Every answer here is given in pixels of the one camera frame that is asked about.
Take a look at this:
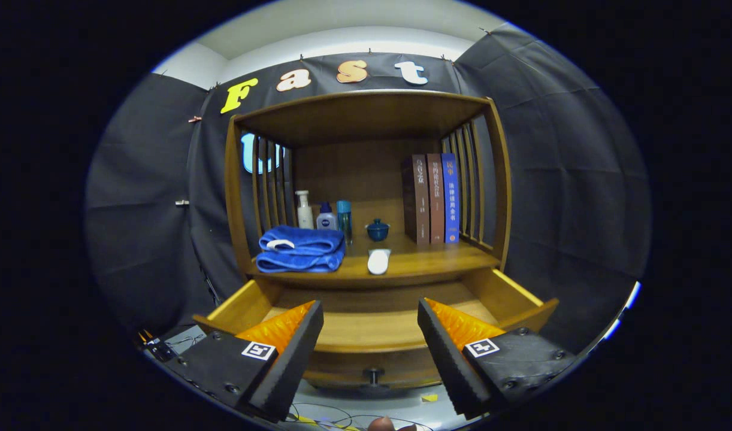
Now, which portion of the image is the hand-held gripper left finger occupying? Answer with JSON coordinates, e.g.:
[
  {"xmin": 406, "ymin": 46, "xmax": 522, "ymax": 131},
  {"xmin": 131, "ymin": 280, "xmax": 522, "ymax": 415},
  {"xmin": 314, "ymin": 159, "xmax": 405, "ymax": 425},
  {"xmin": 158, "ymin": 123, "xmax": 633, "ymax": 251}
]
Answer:
[{"xmin": 174, "ymin": 301, "xmax": 325, "ymax": 423}]

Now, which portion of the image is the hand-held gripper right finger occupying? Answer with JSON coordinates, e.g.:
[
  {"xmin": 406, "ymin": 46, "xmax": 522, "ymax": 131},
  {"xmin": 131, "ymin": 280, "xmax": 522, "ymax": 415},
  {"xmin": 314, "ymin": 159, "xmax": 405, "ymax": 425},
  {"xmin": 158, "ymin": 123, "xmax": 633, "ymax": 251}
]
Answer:
[{"xmin": 417, "ymin": 298, "xmax": 576, "ymax": 420}]

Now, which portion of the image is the wooden drawer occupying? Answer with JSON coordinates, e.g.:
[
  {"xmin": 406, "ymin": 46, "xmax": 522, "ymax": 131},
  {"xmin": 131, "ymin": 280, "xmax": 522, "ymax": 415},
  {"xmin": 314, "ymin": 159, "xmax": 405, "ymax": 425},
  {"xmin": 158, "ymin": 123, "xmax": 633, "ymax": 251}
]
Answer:
[{"xmin": 192, "ymin": 268, "xmax": 559, "ymax": 390}]

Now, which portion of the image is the white tube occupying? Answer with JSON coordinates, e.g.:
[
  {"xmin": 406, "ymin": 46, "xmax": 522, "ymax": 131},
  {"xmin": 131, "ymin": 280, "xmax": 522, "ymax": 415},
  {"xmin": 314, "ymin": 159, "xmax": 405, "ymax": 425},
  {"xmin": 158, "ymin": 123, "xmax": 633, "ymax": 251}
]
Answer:
[{"xmin": 367, "ymin": 248, "xmax": 392, "ymax": 275}]

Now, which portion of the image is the wooden countertop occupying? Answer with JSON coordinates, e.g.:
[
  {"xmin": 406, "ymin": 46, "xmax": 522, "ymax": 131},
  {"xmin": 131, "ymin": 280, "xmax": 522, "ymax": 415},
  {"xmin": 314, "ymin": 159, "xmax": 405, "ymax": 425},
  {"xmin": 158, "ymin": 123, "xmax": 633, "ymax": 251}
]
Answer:
[{"xmin": 246, "ymin": 230, "xmax": 501, "ymax": 282}]

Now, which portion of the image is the wooden cabinet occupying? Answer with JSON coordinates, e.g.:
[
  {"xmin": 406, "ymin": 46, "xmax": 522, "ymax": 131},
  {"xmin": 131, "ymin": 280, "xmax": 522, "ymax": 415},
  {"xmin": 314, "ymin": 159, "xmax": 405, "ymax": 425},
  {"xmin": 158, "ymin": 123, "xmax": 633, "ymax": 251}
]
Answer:
[{"xmin": 224, "ymin": 90, "xmax": 513, "ymax": 288}]

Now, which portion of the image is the folded blue towel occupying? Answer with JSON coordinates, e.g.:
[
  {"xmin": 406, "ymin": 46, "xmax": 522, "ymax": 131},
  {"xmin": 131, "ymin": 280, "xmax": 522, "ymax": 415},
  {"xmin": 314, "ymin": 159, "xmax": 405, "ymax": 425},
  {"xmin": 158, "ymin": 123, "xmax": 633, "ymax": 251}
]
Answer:
[{"xmin": 255, "ymin": 225, "xmax": 346, "ymax": 274}]

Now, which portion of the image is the white bottle with blue cap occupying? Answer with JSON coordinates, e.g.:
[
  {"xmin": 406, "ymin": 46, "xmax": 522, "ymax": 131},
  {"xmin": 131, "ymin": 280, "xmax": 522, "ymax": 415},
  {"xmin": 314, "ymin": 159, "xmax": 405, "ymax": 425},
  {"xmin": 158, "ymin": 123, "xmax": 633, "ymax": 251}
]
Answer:
[{"xmin": 316, "ymin": 202, "xmax": 338, "ymax": 231}]

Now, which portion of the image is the white pump bottle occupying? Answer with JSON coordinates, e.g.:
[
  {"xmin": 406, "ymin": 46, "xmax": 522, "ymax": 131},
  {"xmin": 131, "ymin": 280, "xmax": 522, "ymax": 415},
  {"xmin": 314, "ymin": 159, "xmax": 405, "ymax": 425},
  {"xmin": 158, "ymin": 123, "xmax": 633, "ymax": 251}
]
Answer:
[{"xmin": 295, "ymin": 190, "xmax": 314, "ymax": 230}]

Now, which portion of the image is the teal bottle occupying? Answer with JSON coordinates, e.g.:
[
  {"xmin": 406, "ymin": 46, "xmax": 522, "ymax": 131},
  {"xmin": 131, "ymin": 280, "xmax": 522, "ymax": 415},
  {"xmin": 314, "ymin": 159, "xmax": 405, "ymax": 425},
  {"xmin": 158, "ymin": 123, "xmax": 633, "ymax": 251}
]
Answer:
[{"xmin": 336, "ymin": 200, "xmax": 353, "ymax": 245}]

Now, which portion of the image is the blue book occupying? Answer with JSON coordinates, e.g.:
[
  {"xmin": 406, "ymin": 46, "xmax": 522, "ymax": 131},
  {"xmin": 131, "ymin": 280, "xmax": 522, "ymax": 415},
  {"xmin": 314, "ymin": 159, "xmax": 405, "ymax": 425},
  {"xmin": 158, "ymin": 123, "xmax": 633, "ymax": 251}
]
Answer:
[{"xmin": 440, "ymin": 153, "xmax": 461, "ymax": 244}]

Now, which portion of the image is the reddish brown book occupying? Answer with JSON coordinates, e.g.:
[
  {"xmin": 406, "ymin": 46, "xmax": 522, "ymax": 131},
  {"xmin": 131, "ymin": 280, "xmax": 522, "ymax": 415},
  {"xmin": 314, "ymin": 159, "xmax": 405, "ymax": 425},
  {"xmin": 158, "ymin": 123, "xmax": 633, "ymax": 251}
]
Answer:
[{"xmin": 426, "ymin": 153, "xmax": 446, "ymax": 244}]

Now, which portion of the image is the dark brown book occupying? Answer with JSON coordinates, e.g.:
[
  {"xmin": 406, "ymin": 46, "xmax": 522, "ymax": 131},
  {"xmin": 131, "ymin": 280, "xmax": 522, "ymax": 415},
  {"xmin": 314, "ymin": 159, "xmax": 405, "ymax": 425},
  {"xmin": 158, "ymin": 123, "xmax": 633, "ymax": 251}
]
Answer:
[{"xmin": 401, "ymin": 154, "xmax": 431, "ymax": 246}]

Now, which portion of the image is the black backdrop cloth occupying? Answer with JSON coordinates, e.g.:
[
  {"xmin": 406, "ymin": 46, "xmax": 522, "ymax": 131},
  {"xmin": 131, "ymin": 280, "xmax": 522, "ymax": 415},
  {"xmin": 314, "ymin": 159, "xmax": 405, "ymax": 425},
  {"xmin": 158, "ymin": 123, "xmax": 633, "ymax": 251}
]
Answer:
[{"xmin": 84, "ymin": 24, "xmax": 651, "ymax": 354}]

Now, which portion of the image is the black cable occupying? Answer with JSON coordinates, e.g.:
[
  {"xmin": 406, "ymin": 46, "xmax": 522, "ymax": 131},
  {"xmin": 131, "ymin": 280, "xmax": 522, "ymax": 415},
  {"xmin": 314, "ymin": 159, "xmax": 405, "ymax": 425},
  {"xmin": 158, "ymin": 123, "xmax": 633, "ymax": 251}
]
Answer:
[{"xmin": 285, "ymin": 402, "xmax": 438, "ymax": 431}]

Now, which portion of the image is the black device with orange wires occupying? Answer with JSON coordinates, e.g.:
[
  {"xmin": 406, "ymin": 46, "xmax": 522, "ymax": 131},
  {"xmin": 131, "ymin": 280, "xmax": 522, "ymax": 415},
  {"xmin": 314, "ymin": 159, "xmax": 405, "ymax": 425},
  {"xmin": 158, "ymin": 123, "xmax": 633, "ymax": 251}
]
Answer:
[{"xmin": 140, "ymin": 331, "xmax": 175, "ymax": 360}]

